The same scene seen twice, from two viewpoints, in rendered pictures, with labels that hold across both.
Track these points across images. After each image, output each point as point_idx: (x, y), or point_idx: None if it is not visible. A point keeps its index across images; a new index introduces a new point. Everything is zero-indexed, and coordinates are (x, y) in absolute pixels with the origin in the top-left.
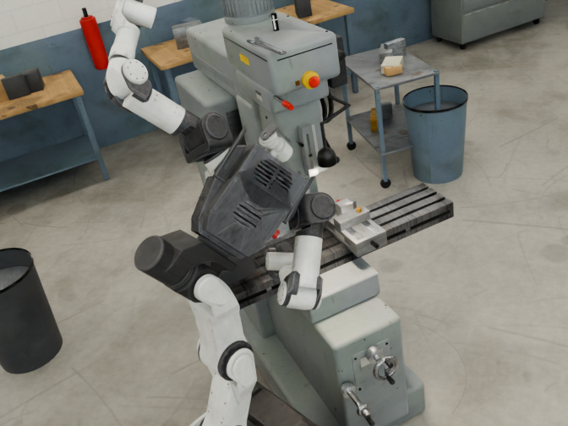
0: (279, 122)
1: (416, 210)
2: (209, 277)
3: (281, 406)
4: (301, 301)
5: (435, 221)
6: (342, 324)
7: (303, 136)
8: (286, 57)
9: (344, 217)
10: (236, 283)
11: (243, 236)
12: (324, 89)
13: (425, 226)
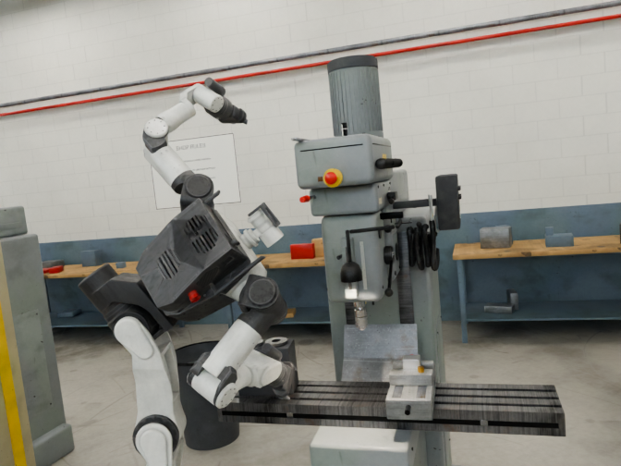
0: (323, 228)
1: (510, 405)
2: (129, 319)
3: None
4: (201, 386)
5: (531, 431)
6: None
7: (342, 248)
8: (310, 150)
9: (400, 372)
10: (267, 396)
11: (159, 285)
12: (371, 202)
13: (514, 431)
